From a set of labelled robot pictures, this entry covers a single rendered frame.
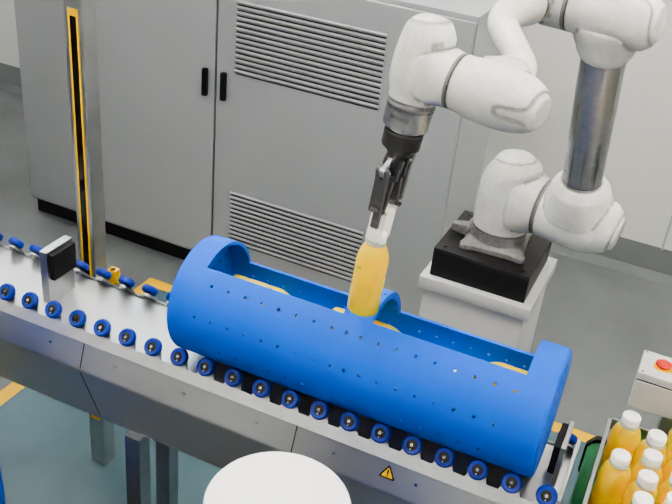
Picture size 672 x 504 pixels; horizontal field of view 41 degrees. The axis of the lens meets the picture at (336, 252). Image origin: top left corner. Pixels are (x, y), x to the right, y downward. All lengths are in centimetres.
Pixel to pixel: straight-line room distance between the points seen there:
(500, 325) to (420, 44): 113
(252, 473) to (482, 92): 84
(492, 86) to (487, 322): 111
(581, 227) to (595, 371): 177
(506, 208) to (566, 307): 206
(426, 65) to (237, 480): 85
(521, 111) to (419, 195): 211
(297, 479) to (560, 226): 101
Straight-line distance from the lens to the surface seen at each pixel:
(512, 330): 253
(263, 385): 211
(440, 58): 159
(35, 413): 357
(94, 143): 267
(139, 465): 255
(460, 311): 255
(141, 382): 229
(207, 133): 400
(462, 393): 186
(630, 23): 203
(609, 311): 452
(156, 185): 428
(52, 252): 241
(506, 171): 242
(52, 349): 243
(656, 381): 218
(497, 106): 155
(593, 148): 225
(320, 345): 194
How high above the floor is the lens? 230
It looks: 30 degrees down
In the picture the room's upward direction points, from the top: 6 degrees clockwise
